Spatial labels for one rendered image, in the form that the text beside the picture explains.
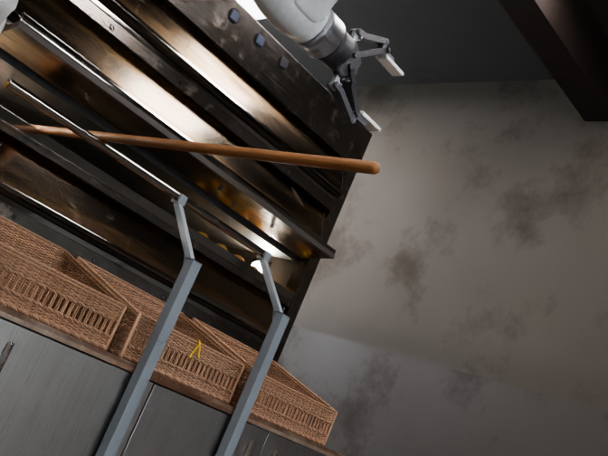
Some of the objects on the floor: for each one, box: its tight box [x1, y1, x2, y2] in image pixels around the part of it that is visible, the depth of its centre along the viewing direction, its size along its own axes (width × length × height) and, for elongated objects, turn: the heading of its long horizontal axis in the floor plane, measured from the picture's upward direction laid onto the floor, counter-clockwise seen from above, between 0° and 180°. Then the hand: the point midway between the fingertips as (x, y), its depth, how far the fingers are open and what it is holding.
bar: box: [5, 79, 290, 456], centre depth 250 cm, size 31×127×118 cm, turn 15°
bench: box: [0, 305, 345, 456], centre depth 269 cm, size 56×242×58 cm, turn 15°
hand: (384, 99), depth 167 cm, fingers open, 13 cm apart
